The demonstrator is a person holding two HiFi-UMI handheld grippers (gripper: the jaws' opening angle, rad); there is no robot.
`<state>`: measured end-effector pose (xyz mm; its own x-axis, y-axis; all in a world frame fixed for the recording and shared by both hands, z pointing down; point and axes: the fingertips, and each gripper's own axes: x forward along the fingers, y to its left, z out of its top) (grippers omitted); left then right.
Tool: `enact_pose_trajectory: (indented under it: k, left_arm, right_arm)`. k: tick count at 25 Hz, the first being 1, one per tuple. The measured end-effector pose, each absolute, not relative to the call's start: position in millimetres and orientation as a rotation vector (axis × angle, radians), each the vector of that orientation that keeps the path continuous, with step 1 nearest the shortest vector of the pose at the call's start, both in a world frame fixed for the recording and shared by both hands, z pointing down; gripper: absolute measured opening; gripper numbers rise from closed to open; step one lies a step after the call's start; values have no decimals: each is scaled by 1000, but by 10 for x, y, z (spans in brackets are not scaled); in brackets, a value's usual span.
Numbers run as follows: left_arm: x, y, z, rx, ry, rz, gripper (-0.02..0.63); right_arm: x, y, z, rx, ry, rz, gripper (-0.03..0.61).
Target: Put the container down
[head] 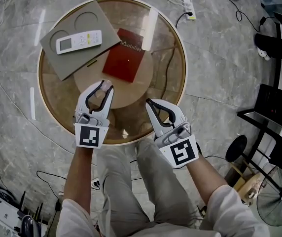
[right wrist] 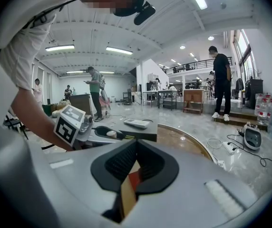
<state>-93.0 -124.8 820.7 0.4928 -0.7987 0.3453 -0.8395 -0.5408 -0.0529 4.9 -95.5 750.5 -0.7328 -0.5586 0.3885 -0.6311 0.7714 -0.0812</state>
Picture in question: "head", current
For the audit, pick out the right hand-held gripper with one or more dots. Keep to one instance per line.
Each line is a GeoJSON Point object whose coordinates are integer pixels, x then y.
{"type": "Point", "coordinates": [180, 152]}

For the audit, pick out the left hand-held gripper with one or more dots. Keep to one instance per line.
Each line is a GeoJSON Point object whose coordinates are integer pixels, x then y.
{"type": "Point", "coordinates": [89, 137]}

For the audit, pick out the small clear container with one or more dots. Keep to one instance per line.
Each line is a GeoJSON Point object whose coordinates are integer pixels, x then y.
{"type": "Point", "coordinates": [105, 86]}

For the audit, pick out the person's right forearm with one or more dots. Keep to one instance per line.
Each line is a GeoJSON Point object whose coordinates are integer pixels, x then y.
{"type": "Point", "coordinates": [205, 179]}

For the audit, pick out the person's left forearm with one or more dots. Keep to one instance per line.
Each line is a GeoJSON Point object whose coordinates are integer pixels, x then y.
{"type": "Point", "coordinates": [80, 179]}

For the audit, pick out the round glass table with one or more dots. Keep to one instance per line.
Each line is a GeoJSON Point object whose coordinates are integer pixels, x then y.
{"type": "Point", "coordinates": [155, 83]}

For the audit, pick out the red booklet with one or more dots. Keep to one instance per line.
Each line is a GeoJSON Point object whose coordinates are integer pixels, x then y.
{"type": "Point", "coordinates": [123, 58]}

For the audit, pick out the white remote control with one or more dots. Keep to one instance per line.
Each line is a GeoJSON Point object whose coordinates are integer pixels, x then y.
{"type": "Point", "coordinates": [78, 42]}

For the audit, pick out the person's right leg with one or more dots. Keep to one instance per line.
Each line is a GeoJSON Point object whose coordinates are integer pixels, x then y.
{"type": "Point", "coordinates": [160, 181]}

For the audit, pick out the person's leg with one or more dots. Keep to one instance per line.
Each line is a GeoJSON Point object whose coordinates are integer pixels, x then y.
{"type": "Point", "coordinates": [160, 181]}
{"type": "Point", "coordinates": [120, 189]}

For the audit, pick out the black round stool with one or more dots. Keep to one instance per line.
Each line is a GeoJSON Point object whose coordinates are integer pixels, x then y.
{"type": "Point", "coordinates": [236, 148]}

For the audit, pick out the black plug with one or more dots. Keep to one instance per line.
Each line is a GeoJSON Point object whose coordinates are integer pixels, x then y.
{"type": "Point", "coordinates": [96, 184]}

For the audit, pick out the grey board with circles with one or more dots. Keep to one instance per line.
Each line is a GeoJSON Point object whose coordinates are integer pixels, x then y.
{"type": "Point", "coordinates": [86, 16]}

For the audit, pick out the person's left leg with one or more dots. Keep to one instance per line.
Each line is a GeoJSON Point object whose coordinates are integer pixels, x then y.
{"type": "Point", "coordinates": [120, 189]}

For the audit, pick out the black metal rack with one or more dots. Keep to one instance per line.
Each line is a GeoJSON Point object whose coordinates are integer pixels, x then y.
{"type": "Point", "coordinates": [274, 122]}

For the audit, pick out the white power strip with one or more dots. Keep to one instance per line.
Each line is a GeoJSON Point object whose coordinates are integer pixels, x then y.
{"type": "Point", "coordinates": [189, 7]}

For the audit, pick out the person's white shirt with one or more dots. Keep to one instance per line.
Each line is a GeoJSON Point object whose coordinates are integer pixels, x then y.
{"type": "Point", "coordinates": [229, 218]}

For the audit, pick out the black standing fan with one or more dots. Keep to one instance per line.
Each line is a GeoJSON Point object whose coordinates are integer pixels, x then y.
{"type": "Point", "coordinates": [279, 196]}

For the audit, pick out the white electronics box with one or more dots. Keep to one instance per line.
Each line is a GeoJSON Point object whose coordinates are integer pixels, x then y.
{"type": "Point", "coordinates": [3, 211]}

